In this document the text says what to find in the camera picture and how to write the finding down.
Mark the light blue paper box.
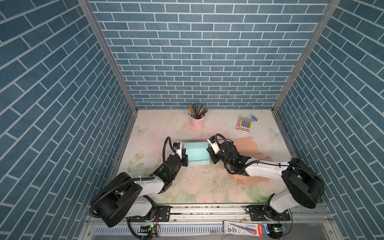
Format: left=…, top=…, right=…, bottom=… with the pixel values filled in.
left=184, top=142, right=210, bottom=167

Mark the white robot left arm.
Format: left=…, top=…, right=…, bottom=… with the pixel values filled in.
left=89, top=137, right=188, bottom=228

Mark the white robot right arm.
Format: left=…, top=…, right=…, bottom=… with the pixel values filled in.
left=207, top=134, right=325, bottom=220

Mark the pink flat paper box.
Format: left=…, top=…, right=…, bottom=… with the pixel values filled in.
left=230, top=137, right=274, bottom=186

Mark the white toothpaste style box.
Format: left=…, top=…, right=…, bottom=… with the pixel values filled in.
left=223, top=221, right=270, bottom=237

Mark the pink metal pencil bucket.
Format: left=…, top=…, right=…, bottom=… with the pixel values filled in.
left=191, top=118, right=205, bottom=130

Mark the pack of coloured markers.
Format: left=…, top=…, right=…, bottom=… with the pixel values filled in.
left=236, top=117, right=251, bottom=134

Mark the bundle of coloured pencils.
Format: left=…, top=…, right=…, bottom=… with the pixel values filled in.
left=188, top=103, right=208, bottom=120

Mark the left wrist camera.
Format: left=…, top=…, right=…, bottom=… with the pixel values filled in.
left=173, top=142, right=183, bottom=160

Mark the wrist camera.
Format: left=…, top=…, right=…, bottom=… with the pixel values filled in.
left=173, top=142, right=183, bottom=160
left=207, top=135, right=220, bottom=154

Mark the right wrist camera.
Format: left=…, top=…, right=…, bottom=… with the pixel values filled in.
left=207, top=135, right=220, bottom=154

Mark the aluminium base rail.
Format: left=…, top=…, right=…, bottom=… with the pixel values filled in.
left=129, top=203, right=334, bottom=224

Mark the left aluminium corner post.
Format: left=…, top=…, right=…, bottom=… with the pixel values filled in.
left=77, top=0, right=139, bottom=112

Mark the aluminium corner post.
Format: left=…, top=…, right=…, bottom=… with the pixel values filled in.
left=77, top=0, right=139, bottom=112
left=272, top=0, right=343, bottom=112

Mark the right aluminium corner post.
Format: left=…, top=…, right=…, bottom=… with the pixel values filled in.
left=272, top=0, right=343, bottom=112

